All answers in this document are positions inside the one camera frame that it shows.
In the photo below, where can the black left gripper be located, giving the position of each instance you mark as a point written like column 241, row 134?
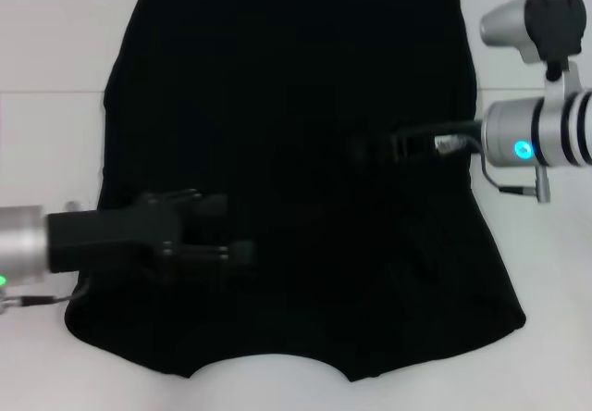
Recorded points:
column 106, row 240

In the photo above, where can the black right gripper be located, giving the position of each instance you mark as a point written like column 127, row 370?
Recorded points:
column 416, row 145

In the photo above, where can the black t-shirt with white print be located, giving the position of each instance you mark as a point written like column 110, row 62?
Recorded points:
column 277, row 82

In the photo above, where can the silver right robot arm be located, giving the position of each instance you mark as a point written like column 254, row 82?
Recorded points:
column 546, row 128

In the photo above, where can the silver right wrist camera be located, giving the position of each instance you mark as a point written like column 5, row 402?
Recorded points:
column 509, row 22

